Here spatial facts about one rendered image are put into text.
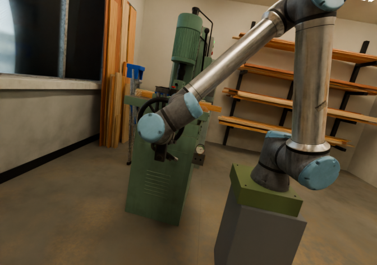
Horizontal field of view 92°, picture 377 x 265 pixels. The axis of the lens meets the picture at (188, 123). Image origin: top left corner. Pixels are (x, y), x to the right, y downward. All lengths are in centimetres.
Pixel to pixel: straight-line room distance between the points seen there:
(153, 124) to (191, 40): 88
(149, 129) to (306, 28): 60
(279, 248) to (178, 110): 84
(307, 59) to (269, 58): 320
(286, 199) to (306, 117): 41
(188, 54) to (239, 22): 272
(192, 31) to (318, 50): 83
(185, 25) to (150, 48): 266
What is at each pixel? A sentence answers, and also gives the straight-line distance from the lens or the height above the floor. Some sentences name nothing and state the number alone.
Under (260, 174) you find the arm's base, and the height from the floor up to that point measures 68.
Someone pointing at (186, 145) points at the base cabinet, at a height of 64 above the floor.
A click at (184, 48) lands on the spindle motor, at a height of 128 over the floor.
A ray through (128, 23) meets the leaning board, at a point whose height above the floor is 180.
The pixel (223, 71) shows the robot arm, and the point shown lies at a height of 112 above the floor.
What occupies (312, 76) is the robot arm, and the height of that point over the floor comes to 116.
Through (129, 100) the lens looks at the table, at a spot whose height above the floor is 87.
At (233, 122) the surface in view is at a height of 56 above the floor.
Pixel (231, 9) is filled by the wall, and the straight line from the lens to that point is 402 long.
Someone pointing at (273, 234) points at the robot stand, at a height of 45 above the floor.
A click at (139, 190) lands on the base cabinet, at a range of 150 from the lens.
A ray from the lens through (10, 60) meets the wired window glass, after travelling 205.
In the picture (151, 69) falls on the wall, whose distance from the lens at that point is 390.
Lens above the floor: 104
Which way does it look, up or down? 11 degrees down
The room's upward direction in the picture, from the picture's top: 11 degrees clockwise
